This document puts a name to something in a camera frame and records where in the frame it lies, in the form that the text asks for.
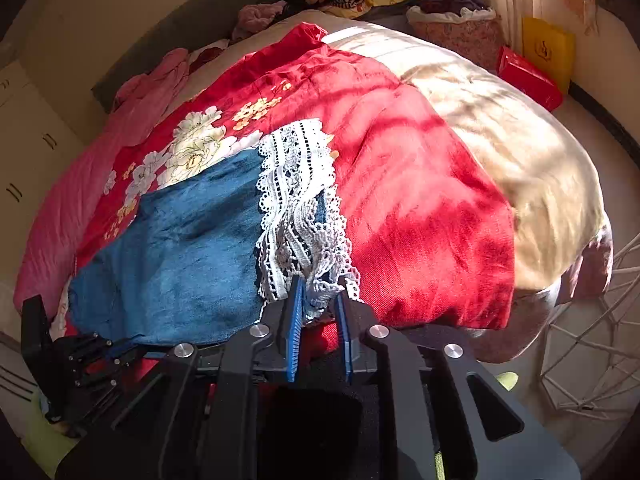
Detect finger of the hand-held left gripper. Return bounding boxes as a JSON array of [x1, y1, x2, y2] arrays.
[[65, 332, 115, 361], [72, 347, 161, 401]]

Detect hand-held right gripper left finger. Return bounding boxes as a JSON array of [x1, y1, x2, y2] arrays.
[[55, 273, 306, 480]]

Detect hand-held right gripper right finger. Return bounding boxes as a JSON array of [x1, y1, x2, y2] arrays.
[[335, 287, 582, 480]]

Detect blue denim pants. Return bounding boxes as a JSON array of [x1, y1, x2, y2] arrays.
[[67, 119, 363, 348]]

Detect yellow-green garment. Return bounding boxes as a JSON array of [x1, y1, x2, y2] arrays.
[[21, 395, 72, 479]]

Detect pink quilt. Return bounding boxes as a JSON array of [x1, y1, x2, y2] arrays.
[[14, 49, 192, 311]]

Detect red floral blanket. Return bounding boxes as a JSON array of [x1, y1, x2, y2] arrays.
[[75, 22, 517, 361]]

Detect cream wardrobe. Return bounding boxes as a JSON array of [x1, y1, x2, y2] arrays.
[[0, 57, 87, 346]]

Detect bed with beige sheet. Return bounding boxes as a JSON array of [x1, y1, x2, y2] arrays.
[[190, 20, 614, 363]]

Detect dark red garment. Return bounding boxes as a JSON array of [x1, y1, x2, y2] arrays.
[[192, 46, 227, 64]]

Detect grey headboard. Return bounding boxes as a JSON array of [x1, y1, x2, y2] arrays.
[[91, 0, 301, 113]]

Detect pink crumpled garment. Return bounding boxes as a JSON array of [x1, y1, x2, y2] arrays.
[[231, 2, 289, 42]]

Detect red box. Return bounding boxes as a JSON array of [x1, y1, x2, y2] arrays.
[[496, 46, 564, 112]]

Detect floral laundry basket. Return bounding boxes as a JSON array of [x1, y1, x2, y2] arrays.
[[406, 5, 506, 63]]

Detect yellow paper bag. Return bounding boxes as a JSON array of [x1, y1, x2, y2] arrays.
[[521, 16, 577, 94]]

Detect white curtain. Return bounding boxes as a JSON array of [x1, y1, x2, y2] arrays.
[[436, 0, 551, 56]]

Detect white wire rack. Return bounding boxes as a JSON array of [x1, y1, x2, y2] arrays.
[[539, 230, 640, 415]]

